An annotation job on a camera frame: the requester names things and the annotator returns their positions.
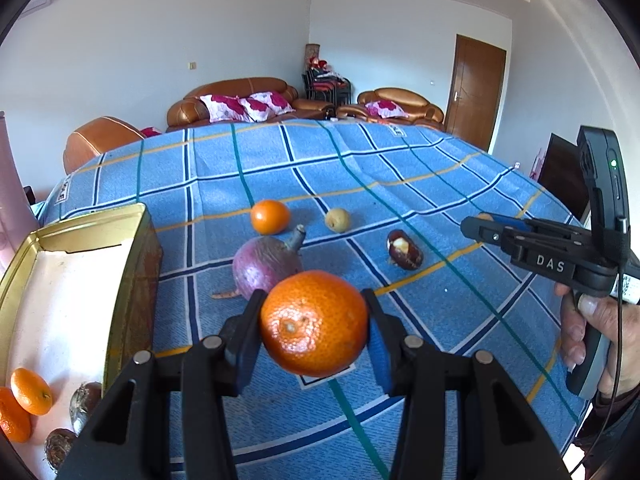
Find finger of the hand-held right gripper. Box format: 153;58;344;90
488;213;587;235
461;216;507;249

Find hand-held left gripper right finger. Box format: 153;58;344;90
361;287;571;480

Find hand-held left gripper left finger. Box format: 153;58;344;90
57;289;268;480

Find large orange mandarin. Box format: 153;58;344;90
259;270;370;378

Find purple round fruit with stem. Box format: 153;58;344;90
211;224;307;306

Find dark brown split fruit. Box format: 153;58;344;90
386;229;423;271

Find small orange mandarin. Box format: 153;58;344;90
250;199;292;235

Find brown mottled round fruit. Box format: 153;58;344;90
44;428;78;472
69;381;103;436

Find gold rectangular tin box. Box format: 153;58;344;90
0;203;163;476

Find person's right forearm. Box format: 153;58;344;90
572;390;640;480

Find person's right hand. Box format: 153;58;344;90
554;282;640;397

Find blue plaid cloth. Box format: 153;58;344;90
32;119;596;480

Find dark flat panel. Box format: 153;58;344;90
539;132;592;221

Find brown wooden door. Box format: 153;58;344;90
444;34;507;153

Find brown leather tufted armchair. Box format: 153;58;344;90
337;88;446;133

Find white red floral pillow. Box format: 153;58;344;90
365;100;405;118
239;91;294;122
199;94;251;123

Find stacked black chairs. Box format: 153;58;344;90
301;67;351;106

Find brown leather sofa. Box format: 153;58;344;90
166;77;333;133

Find brown leather armchair white trim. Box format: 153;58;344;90
63;116;151;175

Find pink electric kettle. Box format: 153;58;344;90
0;110;38;251

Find black cable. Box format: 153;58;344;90
570;220;631;478

